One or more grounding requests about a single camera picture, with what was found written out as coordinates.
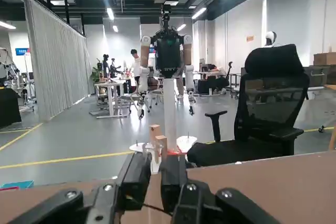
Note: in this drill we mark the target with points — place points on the black draped table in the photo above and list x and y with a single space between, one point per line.
9 108

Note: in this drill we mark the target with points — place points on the black torso humanoid robot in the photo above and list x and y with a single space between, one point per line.
168 53

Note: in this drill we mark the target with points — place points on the person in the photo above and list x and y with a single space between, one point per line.
136 64
218 69

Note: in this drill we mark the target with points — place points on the white desk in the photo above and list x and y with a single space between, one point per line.
111 98

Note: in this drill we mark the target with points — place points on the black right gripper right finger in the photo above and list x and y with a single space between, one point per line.
173 179

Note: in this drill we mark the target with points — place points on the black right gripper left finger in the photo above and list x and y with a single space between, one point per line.
134 176

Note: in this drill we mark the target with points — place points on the blue flat box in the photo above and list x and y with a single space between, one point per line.
18 184

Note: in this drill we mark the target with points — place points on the blue wall sign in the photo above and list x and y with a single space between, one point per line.
22 51

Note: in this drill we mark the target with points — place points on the white humanoid robot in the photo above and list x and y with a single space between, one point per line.
8 69

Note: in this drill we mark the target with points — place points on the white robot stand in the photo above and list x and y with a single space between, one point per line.
170 108

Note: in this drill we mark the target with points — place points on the dark storage crate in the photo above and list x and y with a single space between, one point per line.
317 74

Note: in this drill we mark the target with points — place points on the green potted plant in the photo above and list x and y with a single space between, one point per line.
95 73

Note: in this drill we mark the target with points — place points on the white humanoid robot head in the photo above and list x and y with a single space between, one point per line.
270 37

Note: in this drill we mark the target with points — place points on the grey curtain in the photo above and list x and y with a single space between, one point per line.
57 64

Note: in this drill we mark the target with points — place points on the brown cardboard carton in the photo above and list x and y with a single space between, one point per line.
325 58

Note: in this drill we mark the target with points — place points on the black office chair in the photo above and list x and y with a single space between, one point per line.
273 61

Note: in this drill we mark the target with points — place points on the orange wall sign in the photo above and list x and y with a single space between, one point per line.
250 38

